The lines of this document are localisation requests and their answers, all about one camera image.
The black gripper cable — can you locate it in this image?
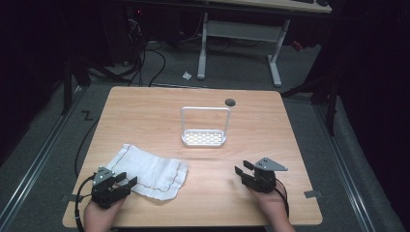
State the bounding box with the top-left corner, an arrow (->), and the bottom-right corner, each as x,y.
275,178 -> 290,218
73,175 -> 98,232

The black floor cable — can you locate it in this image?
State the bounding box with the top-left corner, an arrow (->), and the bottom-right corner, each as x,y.
73,118 -> 101,178

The person's right hand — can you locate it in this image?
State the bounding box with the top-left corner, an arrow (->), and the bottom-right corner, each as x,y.
248,187 -> 296,232

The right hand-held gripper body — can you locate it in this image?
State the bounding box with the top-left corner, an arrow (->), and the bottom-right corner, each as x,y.
241,157 -> 289,194

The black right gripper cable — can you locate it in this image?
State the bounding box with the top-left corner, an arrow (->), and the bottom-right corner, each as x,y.
275,178 -> 290,218

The white cloth with dark stitching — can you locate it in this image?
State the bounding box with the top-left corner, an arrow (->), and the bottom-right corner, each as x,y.
105,143 -> 190,202

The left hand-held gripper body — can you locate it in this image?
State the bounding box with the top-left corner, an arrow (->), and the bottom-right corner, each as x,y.
91,166 -> 132,210

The bundle of black cables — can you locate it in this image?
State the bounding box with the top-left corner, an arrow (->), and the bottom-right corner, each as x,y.
124,13 -> 167,88

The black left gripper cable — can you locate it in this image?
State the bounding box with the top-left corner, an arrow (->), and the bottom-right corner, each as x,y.
73,175 -> 98,232

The white wire rack with tray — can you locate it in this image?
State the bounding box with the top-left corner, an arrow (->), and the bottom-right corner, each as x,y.
180,106 -> 232,149

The desk with white legs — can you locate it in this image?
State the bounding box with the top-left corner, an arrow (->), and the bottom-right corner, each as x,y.
195,0 -> 334,88

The aluminium floor rail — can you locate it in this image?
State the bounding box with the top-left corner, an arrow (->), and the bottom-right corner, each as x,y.
314,103 -> 376,232
0,86 -> 85,226

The black metal stand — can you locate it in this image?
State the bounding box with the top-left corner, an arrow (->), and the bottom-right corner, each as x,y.
279,72 -> 340,137
60,54 -> 92,116

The person's left hand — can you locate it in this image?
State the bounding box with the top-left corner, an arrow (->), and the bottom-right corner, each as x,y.
83,196 -> 127,232

